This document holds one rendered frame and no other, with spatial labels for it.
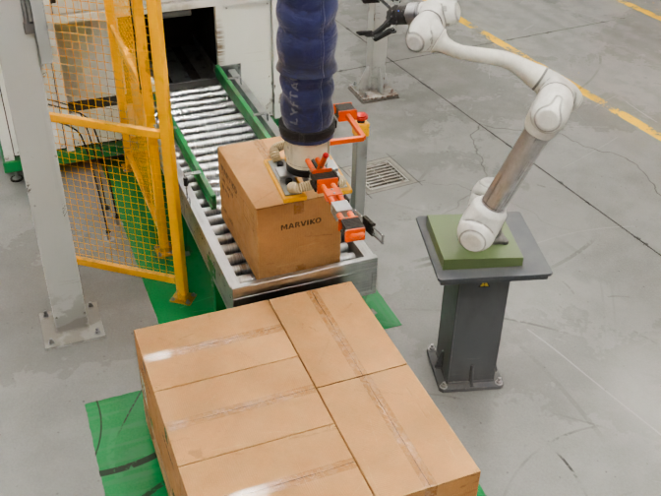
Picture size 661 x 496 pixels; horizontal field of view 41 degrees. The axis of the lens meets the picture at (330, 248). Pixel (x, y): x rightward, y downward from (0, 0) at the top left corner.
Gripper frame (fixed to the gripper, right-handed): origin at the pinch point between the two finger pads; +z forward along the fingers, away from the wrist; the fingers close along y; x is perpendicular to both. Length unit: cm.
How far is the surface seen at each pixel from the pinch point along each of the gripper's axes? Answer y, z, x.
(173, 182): -66, 111, -33
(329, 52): -25.4, -4.3, 28.4
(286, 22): -19.3, 5.8, 44.1
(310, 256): -94, 34, -44
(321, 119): -46.8, 3.6, 14.0
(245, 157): -52, 70, -31
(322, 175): -68, 1, 12
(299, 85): -37.3, 7.3, 27.2
